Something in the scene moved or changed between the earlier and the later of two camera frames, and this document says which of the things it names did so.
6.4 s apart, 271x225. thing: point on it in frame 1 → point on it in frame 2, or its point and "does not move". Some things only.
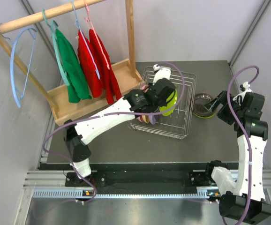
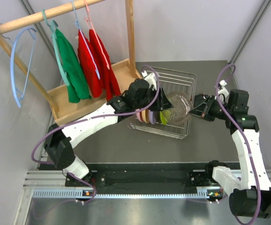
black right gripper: (222, 98) → (205, 113)
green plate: (167, 110) → (162, 119)
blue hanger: (77, 23) does not move
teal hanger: (53, 26) does not move
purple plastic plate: (152, 119) does not move
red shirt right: (111, 88) does not move
